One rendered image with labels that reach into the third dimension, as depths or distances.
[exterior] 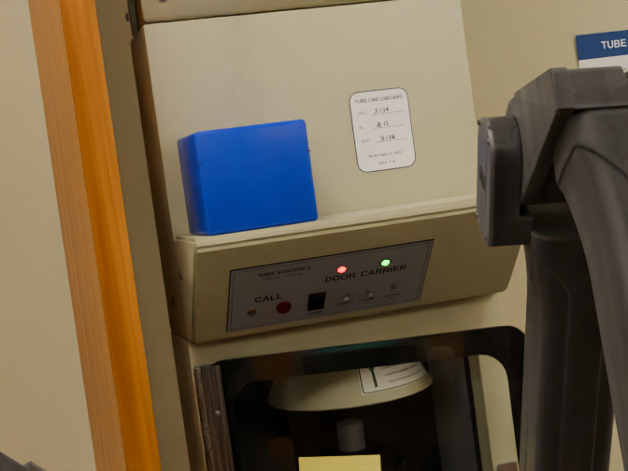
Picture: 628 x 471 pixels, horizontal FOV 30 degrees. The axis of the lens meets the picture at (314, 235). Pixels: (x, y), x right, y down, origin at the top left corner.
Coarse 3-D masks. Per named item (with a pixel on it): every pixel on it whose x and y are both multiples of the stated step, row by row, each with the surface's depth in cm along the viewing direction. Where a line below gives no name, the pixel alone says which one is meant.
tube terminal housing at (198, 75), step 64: (448, 0) 117; (192, 64) 110; (256, 64) 112; (320, 64) 114; (384, 64) 115; (448, 64) 117; (192, 128) 110; (320, 128) 114; (448, 128) 117; (320, 192) 114; (384, 192) 115; (448, 192) 117; (384, 320) 116; (448, 320) 117; (192, 384) 112; (192, 448) 118
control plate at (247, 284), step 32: (320, 256) 104; (352, 256) 105; (384, 256) 107; (416, 256) 108; (256, 288) 105; (288, 288) 106; (320, 288) 107; (352, 288) 109; (384, 288) 110; (416, 288) 112; (256, 320) 108; (288, 320) 109
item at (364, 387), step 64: (256, 384) 109; (320, 384) 109; (384, 384) 108; (448, 384) 108; (512, 384) 107; (256, 448) 110; (320, 448) 109; (384, 448) 109; (448, 448) 108; (512, 448) 108
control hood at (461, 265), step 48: (192, 240) 101; (240, 240) 100; (288, 240) 101; (336, 240) 103; (384, 240) 105; (480, 240) 109; (192, 288) 103; (432, 288) 112; (480, 288) 115; (192, 336) 108
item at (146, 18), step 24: (144, 0) 109; (168, 0) 110; (192, 0) 110; (216, 0) 111; (240, 0) 111; (264, 0) 112; (288, 0) 113; (312, 0) 113; (336, 0) 114; (360, 0) 115; (384, 0) 129
